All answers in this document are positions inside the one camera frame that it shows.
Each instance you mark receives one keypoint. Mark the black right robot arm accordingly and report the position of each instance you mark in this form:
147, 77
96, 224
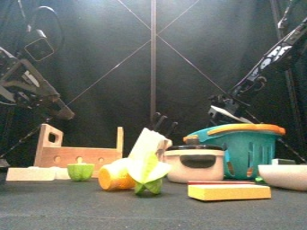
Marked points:
275, 54

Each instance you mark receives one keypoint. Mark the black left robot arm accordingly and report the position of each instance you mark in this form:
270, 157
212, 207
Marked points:
8, 18

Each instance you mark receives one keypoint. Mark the black pot lid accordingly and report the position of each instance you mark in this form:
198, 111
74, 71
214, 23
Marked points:
195, 147

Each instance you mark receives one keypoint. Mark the white toy pot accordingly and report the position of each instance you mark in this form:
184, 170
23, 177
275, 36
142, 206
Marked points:
195, 170

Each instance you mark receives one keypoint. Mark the grey green box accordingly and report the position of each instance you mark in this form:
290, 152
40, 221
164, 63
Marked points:
283, 161

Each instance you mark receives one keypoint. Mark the red flat toy piece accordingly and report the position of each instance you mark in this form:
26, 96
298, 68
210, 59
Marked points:
219, 182

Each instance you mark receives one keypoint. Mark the wooden dish rack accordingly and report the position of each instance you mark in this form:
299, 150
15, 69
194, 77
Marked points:
76, 155

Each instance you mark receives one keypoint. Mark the small green toy piece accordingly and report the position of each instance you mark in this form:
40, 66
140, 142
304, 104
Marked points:
260, 179

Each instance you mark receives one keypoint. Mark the white bowl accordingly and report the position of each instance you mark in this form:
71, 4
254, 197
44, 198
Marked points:
284, 176

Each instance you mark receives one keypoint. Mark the yellow sponge block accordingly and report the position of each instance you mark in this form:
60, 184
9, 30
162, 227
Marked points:
228, 192

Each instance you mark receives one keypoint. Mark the toy corn with husk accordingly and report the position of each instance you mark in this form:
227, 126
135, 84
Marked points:
146, 167

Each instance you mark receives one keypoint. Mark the white flat block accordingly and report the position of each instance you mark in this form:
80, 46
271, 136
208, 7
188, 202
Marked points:
30, 174

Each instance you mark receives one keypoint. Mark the green toy pepper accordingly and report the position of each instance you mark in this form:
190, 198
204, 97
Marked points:
80, 172

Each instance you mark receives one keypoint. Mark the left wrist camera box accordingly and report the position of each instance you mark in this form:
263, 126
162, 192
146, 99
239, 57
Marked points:
38, 48

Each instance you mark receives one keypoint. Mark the vertical metal frame pole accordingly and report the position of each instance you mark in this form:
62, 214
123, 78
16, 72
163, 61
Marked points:
154, 60

